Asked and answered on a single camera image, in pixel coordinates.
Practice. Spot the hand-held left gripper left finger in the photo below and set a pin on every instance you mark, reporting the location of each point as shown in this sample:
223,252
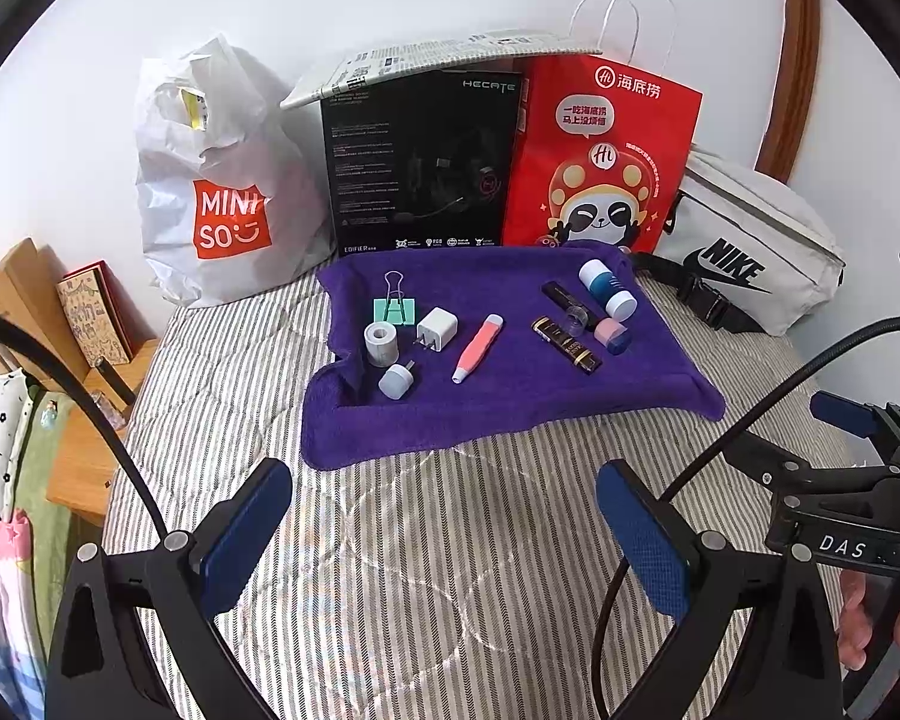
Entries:
247,532

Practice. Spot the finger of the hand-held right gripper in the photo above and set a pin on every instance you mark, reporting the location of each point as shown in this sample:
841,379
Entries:
802,465
844,412

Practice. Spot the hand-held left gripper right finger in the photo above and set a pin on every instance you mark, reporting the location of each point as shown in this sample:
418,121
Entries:
645,540

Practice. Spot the pink and blue round container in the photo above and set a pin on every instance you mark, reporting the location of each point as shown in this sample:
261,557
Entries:
613,336

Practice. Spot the black and gold tube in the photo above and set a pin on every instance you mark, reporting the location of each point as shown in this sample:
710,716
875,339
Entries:
566,345

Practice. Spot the round white plug adapter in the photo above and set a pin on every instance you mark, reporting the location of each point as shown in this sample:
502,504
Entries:
396,382

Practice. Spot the white tape roll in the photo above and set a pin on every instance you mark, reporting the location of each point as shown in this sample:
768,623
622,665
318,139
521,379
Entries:
382,349

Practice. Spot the clear plastic cap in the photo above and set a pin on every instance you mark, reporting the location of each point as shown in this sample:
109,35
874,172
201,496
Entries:
576,322

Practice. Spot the pink pen-shaped tool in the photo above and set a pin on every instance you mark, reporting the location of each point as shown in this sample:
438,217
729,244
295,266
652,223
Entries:
480,345

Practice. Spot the white and blue balm bottle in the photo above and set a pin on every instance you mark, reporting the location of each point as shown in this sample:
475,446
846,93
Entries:
606,286

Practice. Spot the long black box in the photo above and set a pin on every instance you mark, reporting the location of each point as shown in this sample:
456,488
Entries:
562,292

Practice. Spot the green binder clip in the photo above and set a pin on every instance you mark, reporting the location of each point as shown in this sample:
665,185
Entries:
394,311

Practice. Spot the white cube charger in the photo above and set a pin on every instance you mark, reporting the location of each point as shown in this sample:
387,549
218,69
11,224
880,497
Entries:
439,330

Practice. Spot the person's right hand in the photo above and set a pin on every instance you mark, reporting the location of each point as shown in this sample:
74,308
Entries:
855,619

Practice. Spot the wooden bedside table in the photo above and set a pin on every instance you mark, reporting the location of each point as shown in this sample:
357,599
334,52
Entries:
82,480

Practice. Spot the purple towel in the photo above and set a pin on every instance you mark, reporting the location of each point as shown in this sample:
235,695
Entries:
510,412

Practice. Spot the black cylindrical object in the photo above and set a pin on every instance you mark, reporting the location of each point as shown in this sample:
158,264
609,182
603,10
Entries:
116,382

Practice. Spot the white waist bag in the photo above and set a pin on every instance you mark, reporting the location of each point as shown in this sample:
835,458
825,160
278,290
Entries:
750,217

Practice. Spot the patterned clothes pile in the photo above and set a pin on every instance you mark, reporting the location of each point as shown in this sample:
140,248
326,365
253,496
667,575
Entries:
7,502

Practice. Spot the brown patterned notebook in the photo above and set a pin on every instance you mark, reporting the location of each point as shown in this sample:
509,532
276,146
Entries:
94,315

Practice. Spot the red paper bag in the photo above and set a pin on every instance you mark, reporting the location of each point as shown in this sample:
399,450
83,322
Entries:
607,150

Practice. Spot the white plastic shopping bag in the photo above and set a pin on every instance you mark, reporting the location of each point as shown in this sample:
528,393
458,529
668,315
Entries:
217,165

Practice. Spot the black headphone box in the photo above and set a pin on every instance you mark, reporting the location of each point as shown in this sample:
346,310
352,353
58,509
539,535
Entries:
405,165

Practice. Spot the printed paper sheet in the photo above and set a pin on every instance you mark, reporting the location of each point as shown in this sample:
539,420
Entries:
420,64

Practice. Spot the wooden door frame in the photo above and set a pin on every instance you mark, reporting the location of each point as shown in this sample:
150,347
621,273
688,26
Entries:
791,75

